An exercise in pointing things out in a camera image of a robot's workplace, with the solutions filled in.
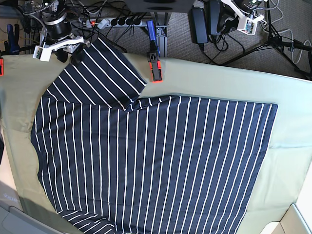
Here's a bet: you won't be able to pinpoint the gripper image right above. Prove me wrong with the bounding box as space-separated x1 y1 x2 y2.
219 1 240 32

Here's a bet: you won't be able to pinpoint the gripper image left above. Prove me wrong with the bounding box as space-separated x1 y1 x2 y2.
43 36 91 65

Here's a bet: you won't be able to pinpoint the navy white striped T-shirt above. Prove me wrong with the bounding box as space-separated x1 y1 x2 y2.
31 39 278 234

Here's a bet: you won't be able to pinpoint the black power adapter right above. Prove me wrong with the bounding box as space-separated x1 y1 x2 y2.
205 0 223 36

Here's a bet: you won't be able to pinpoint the black power adapter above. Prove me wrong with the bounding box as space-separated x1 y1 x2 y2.
205 0 223 36
189 7 208 44

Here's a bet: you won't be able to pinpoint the black tripod stand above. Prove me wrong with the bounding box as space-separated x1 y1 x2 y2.
221 11 312 81

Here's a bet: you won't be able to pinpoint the black power adapter left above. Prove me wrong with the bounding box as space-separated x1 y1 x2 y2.
189 7 208 44

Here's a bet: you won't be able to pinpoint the blue orange left clamp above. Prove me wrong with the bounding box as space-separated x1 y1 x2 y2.
0 24 20 77

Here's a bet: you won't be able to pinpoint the white power strip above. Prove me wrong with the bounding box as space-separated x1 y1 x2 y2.
83 17 147 30

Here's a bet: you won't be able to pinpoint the light green table cloth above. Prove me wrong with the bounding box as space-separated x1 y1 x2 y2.
0 55 312 234

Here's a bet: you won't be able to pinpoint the grey plastic bin corner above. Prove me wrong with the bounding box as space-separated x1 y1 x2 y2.
0 203 61 234

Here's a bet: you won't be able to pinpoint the white box corner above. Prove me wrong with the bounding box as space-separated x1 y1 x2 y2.
261 204 312 234

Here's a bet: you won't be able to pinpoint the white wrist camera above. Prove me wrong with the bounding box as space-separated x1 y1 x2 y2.
33 45 52 62
237 15 264 35

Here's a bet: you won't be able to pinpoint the aluminium frame post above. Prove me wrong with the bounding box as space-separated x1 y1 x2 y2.
151 12 171 58

